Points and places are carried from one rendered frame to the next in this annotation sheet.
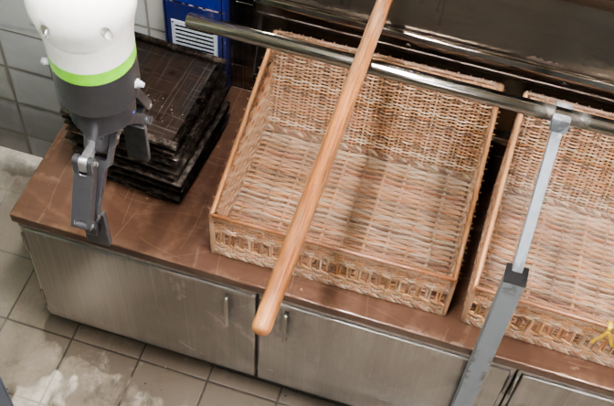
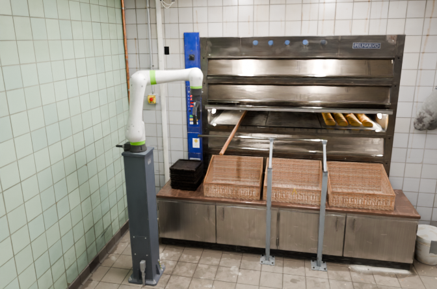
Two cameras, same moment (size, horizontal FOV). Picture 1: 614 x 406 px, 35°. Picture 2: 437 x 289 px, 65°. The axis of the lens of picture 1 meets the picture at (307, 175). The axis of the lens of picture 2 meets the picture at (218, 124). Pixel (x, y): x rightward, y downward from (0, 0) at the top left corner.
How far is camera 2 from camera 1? 1.97 m
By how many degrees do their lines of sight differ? 39
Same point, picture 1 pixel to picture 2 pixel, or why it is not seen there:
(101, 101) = (198, 92)
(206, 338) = (203, 230)
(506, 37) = (261, 144)
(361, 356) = (242, 219)
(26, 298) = not seen: hidden behind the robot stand
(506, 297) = (269, 174)
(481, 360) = (268, 200)
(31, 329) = not seen: hidden behind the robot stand
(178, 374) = (195, 250)
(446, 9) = (248, 141)
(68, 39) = (195, 78)
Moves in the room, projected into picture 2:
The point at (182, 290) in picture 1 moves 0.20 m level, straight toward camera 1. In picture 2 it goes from (197, 209) to (201, 220)
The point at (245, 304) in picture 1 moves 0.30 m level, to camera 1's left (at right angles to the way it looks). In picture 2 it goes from (212, 209) to (181, 210)
